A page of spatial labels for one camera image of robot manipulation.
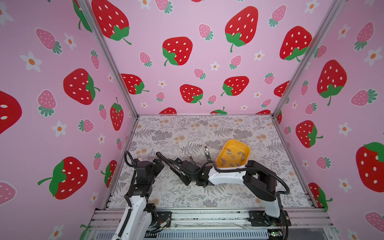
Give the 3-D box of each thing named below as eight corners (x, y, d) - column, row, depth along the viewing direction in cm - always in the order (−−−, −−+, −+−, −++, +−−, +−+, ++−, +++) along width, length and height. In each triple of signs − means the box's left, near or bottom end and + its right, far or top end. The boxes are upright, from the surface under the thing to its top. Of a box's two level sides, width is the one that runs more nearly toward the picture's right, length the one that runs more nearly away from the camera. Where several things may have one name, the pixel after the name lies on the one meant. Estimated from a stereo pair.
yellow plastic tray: (216, 167, 95) (217, 163, 90) (214, 142, 107) (215, 138, 102) (250, 167, 95) (253, 163, 90) (244, 142, 107) (246, 138, 102)
